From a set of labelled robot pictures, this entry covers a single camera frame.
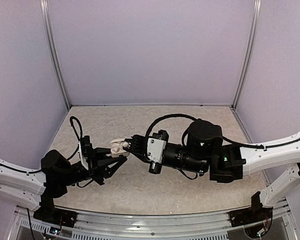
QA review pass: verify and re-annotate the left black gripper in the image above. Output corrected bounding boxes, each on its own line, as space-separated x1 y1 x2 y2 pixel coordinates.
60 146 127 186

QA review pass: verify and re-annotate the white earbud charging case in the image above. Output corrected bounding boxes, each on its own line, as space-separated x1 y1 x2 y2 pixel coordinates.
110 138 130 158

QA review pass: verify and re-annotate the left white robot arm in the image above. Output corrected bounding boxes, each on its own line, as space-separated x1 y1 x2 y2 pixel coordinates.
0 147 129 227

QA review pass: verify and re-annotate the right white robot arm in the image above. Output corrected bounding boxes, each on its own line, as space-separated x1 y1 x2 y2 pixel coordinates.
123 119 300 227

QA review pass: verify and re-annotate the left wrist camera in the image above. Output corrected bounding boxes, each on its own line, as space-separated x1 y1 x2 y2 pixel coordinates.
78 135 93 171

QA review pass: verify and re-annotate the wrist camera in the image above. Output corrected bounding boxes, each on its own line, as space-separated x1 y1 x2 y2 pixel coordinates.
78 135 93 171
146 130 169 175

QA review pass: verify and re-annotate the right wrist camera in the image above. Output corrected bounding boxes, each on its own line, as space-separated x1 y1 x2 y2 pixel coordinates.
146 130 169 175

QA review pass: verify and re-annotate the front aluminium rail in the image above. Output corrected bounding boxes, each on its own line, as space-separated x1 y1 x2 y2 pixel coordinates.
8 201 297 240

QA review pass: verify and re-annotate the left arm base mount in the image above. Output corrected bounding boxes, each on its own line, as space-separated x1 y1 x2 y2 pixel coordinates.
33 206 78 228

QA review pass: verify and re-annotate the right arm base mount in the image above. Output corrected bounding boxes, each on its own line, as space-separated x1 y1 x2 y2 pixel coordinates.
228 207 273 228

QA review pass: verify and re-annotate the left aluminium frame post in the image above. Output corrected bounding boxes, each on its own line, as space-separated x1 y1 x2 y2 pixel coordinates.
40 0 72 111

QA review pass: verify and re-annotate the aluminium frame post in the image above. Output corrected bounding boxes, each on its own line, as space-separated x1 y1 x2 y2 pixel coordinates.
40 0 72 111
231 0 262 112

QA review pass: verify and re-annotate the right aluminium frame post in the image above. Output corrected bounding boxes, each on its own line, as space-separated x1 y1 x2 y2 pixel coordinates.
231 0 262 112

